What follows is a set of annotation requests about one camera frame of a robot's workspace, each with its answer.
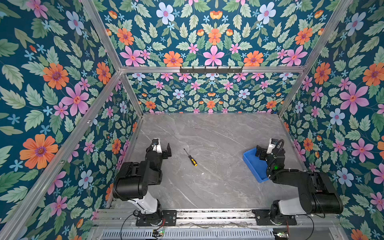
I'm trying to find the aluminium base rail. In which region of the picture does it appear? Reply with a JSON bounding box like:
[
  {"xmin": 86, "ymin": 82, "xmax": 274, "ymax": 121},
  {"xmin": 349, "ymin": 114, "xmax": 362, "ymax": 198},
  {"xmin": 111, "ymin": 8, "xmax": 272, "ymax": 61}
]
[{"xmin": 93, "ymin": 209, "xmax": 342, "ymax": 228}]

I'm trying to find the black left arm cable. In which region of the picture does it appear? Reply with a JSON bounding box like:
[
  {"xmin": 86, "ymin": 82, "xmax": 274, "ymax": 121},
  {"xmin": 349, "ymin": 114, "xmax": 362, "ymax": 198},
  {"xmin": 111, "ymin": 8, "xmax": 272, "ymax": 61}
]
[{"xmin": 119, "ymin": 209, "xmax": 140, "ymax": 240}]

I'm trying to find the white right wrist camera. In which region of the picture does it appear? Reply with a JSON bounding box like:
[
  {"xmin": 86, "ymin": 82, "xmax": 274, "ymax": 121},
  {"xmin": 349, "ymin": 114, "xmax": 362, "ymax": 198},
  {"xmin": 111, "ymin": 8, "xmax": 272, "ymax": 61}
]
[{"xmin": 267, "ymin": 138, "xmax": 279, "ymax": 154}]

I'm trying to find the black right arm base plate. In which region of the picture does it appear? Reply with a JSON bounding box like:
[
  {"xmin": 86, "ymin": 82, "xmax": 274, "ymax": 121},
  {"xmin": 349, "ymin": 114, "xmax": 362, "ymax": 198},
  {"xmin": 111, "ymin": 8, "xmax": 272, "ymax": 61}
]
[{"xmin": 252, "ymin": 210, "xmax": 297, "ymax": 226}]

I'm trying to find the black wall hook rack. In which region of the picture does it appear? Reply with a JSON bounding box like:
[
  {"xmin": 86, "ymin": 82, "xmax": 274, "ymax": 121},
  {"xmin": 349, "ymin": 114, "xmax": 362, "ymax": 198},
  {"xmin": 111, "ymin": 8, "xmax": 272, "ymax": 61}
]
[{"xmin": 179, "ymin": 66, "xmax": 243, "ymax": 75}]

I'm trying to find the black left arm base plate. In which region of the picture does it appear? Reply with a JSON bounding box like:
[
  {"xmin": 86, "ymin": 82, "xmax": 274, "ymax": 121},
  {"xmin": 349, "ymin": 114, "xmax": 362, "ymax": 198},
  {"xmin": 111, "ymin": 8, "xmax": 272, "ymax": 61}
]
[{"xmin": 136, "ymin": 210, "xmax": 178, "ymax": 227}]

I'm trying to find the yellow black handled screwdriver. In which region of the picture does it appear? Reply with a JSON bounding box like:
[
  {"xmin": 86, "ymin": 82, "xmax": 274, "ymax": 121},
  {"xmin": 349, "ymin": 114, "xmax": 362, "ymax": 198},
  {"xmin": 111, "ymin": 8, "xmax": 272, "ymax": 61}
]
[{"xmin": 184, "ymin": 149, "xmax": 198, "ymax": 167}]

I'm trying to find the white slotted cable duct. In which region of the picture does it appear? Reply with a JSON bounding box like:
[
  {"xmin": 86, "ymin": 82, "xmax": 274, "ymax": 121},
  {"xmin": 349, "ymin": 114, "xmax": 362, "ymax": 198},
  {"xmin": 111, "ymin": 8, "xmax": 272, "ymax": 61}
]
[{"xmin": 101, "ymin": 229, "xmax": 275, "ymax": 240}]

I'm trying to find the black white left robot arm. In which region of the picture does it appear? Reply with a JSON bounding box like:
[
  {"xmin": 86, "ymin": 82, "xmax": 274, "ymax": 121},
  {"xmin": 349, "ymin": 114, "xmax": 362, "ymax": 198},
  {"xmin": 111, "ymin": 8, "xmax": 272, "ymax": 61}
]
[{"xmin": 112, "ymin": 139, "xmax": 172, "ymax": 227}]

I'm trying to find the blue plastic bin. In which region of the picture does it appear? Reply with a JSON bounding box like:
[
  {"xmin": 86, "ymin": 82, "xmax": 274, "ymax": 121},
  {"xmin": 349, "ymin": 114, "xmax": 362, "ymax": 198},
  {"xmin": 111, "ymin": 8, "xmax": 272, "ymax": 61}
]
[{"xmin": 243, "ymin": 148, "xmax": 269, "ymax": 183}]

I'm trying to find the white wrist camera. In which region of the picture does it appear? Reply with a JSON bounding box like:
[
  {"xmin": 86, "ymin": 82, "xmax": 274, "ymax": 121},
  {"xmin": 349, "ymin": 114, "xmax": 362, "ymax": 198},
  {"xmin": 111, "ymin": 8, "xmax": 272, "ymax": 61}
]
[
  {"xmin": 267, "ymin": 138, "xmax": 279, "ymax": 154},
  {"xmin": 151, "ymin": 139, "xmax": 163, "ymax": 154}
]

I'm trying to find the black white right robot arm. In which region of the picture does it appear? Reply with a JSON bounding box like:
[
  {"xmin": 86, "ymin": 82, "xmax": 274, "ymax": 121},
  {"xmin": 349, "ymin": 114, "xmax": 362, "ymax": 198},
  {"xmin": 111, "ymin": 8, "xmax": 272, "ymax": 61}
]
[{"xmin": 253, "ymin": 146, "xmax": 344, "ymax": 226}]

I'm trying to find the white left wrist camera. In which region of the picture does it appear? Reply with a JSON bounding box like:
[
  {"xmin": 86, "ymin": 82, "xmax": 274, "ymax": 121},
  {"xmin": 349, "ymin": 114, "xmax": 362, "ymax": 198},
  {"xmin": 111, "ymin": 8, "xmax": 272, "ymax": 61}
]
[{"xmin": 151, "ymin": 139, "xmax": 163, "ymax": 154}]

